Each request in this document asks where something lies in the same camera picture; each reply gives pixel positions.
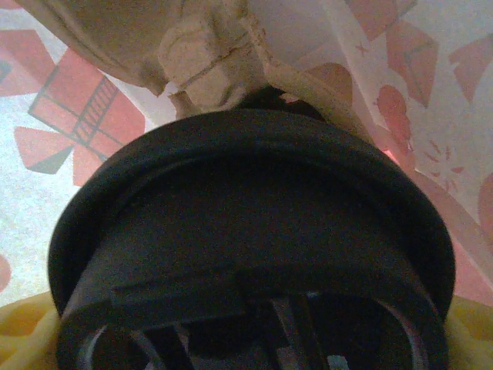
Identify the white paper bag red print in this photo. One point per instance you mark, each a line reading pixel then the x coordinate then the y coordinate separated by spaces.
pixel 58 185

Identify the brown pulp cup carrier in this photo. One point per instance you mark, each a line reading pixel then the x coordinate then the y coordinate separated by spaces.
pixel 200 69

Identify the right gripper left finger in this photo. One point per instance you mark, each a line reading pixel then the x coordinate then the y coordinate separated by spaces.
pixel 27 339

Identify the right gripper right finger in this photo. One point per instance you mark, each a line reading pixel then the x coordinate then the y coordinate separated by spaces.
pixel 473 339

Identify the black plastic cup lid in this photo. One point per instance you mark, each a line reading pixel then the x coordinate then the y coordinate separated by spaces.
pixel 250 216

